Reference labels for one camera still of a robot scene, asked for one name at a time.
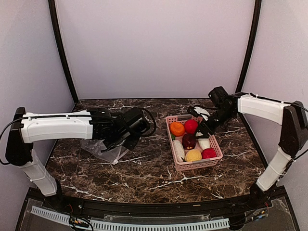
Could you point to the white slotted cable duct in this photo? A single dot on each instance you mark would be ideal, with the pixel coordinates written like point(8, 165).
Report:
point(100, 225)

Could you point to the black frame post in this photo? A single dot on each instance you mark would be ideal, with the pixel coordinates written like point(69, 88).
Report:
point(250, 45)
point(61, 51)

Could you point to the red toy apple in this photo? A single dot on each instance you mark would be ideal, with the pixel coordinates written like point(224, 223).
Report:
point(191, 126)

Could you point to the white toy radish right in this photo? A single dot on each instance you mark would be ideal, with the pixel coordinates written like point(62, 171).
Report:
point(204, 143)

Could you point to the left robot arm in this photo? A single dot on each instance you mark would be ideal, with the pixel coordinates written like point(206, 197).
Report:
point(103, 134)

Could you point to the left black frame post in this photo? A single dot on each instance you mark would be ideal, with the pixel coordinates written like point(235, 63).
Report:
point(61, 51)

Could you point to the orange toy fruit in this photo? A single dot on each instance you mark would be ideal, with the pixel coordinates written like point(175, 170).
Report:
point(177, 129)

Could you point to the red toy fruit front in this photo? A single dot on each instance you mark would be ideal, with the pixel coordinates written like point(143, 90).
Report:
point(208, 153)

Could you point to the black front rail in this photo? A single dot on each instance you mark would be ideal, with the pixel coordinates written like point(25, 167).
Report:
point(95, 208)

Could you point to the pink perforated plastic basket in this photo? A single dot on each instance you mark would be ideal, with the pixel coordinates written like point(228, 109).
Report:
point(194, 164)

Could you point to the clear zip top bag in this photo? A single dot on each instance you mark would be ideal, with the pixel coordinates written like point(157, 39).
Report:
point(98, 149)

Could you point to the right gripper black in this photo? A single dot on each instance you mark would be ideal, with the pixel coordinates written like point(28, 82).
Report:
point(201, 127)

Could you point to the white toy radish with leaves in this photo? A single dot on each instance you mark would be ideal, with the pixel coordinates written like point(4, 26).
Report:
point(179, 151)

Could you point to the yellow toy fruit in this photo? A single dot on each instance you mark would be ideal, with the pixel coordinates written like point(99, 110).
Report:
point(193, 155)

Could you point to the right black frame post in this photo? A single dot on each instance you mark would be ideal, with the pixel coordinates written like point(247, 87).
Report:
point(250, 45)

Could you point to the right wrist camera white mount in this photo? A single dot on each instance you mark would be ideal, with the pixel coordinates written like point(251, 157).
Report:
point(198, 111)

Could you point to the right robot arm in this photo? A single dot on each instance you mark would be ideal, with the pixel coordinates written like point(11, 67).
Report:
point(276, 125)

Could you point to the dark red toy fruit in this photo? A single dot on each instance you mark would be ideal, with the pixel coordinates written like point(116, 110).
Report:
point(188, 141)

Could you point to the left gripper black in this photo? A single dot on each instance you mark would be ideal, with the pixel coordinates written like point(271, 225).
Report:
point(132, 144)

